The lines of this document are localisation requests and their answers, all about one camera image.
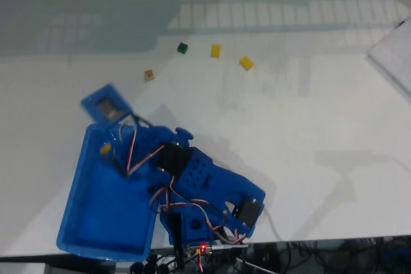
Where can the yellow lego brick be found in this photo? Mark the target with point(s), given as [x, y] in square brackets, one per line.
[215, 51]
[106, 149]
[246, 63]

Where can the tan lego brick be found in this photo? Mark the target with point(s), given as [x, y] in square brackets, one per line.
[148, 75]

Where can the green lego brick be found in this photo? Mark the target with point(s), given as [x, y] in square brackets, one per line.
[182, 48]

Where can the blue plastic bin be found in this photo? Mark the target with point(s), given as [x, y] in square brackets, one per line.
[96, 206]

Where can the control board with red light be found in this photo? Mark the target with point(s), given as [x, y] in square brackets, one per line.
[197, 250]

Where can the black clamp knob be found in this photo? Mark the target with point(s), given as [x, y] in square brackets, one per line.
[163, 269]
[136, 268]

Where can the white foam sheet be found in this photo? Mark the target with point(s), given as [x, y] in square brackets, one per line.
[395, 52]

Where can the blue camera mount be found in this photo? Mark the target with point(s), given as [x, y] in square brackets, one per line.
[112, 92]

